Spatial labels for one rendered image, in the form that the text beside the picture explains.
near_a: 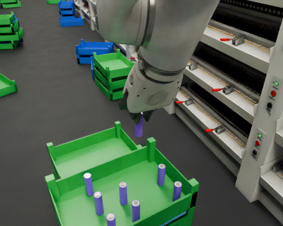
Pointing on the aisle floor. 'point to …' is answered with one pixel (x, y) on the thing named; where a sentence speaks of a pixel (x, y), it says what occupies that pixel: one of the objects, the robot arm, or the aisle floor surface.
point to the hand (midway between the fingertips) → (141, 113)
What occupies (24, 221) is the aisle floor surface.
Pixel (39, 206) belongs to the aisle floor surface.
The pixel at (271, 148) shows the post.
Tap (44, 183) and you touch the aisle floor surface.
